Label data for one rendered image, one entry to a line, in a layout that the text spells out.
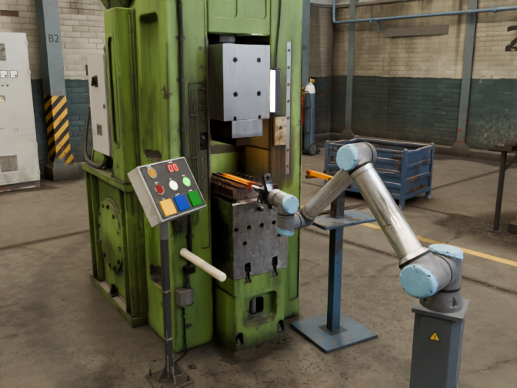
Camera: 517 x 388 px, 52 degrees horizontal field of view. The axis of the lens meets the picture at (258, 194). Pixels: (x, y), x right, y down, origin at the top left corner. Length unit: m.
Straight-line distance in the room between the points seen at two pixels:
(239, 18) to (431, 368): 2.04
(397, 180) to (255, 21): 3.82
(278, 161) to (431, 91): 7.95
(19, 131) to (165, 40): 5.22
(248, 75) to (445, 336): 1.63
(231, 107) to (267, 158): 0.52
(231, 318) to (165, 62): 1.49
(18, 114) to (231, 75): 5.32
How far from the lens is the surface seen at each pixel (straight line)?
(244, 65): 2.91
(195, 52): 2.92
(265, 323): 3.29
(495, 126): 10.41
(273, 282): 3.20
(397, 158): 6.47
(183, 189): 2.62
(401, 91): 11.35
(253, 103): 2.94
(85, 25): 8.93
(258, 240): 3.04
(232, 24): 3.04
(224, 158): 3.44
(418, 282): 2.29
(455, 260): 2.44
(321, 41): 12.19
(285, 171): 3.30
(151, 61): 3.19
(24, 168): 7.96
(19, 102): 7.87
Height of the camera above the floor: 1.64
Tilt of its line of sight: 13 degrees down
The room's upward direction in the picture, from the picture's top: straight up
